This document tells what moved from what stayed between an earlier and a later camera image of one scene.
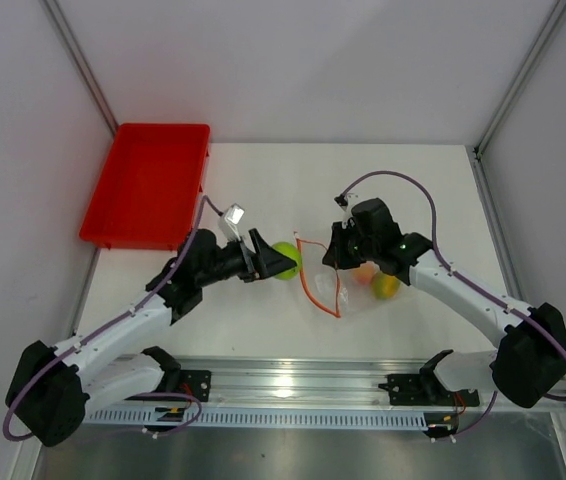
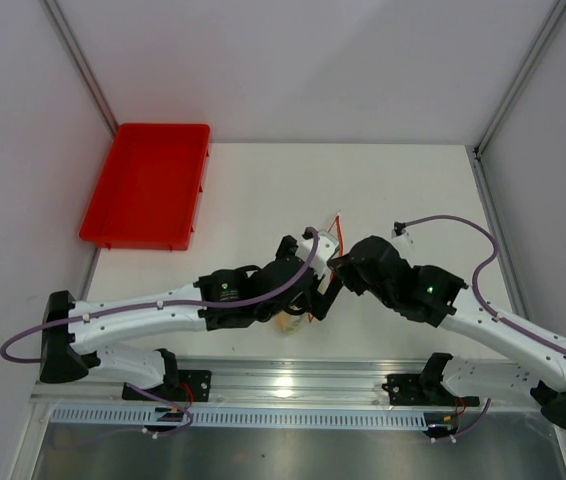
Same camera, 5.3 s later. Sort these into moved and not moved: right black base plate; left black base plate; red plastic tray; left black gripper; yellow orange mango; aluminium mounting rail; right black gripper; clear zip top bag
Moved: yellow orange mango; clear zip top bag; right black gripper; left black gripper
Not moved: left black base plate; aluminium mounting rail; red plastic tray; right black base plate
